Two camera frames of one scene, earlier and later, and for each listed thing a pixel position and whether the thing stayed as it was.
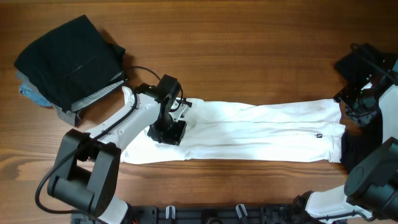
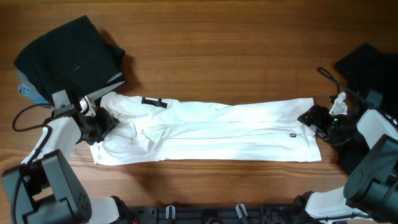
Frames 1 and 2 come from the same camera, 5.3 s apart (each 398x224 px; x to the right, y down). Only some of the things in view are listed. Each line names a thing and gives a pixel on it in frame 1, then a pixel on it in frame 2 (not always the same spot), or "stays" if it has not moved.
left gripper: [175, 137] → [111, 122]
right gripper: [347, 94] → [316, 116]
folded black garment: [68, 60] stays
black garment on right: [359, 65] stays
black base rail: [208, 214] stays
